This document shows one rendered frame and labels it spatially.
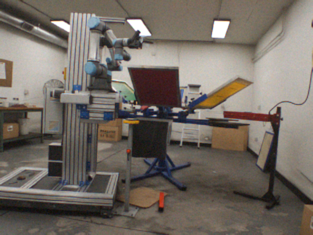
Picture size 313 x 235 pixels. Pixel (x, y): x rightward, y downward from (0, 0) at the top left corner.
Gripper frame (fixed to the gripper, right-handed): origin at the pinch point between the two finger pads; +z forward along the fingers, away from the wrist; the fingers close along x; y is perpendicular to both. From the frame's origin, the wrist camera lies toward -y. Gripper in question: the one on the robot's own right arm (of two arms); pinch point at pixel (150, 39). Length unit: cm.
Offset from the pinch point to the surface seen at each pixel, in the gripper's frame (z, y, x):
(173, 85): -6, 18, -94
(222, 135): 10, 56, -540
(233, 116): 64, 45, -137
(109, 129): -298, 77, -440
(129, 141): -27, 89, -40
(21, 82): -448, -11, -241
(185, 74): -107, -105, -504
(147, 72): -30, 10, -69
